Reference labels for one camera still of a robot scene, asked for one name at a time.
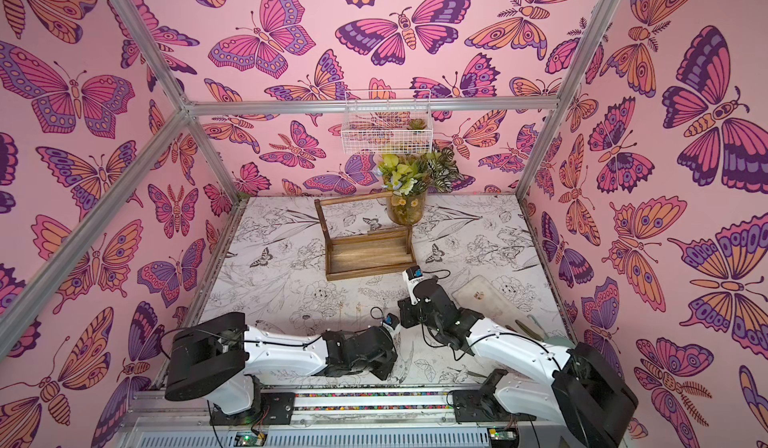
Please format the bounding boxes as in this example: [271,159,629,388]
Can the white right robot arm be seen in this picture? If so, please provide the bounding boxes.
[398,267,638,447]

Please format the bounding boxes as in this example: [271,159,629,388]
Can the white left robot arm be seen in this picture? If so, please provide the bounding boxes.
[164,312,401,416]

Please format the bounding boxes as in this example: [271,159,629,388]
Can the artificial plant in gold pot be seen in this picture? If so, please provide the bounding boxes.
[378,148,464,226]

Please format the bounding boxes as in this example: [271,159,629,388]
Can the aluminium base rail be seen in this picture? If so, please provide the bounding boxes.
[114,386,581,447]

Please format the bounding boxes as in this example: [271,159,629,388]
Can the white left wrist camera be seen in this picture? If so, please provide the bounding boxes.
[382,314,401,334]

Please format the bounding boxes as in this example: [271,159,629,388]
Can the white wire wall basket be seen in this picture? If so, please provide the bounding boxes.
[339,88,434,155]

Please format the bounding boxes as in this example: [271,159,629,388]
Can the small succulent in basket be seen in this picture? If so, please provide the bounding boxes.
[408,119,427,131]

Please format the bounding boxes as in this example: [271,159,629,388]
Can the wooden jewelry display stand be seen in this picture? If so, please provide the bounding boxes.
[314,191,417,282]

